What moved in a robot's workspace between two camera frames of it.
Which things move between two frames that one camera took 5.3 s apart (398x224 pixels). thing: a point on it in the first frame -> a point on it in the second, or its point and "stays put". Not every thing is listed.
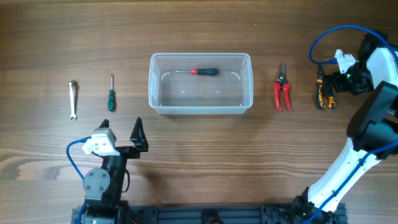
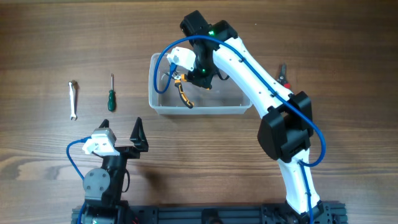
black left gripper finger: [105, 123] stays put
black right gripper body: [356, 79] -> [203, 72]
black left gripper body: [116, 165] stays put
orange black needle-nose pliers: [324, 81] -> [178, 78]
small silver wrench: [72, 114] stays put
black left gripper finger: [138, 137] stays put
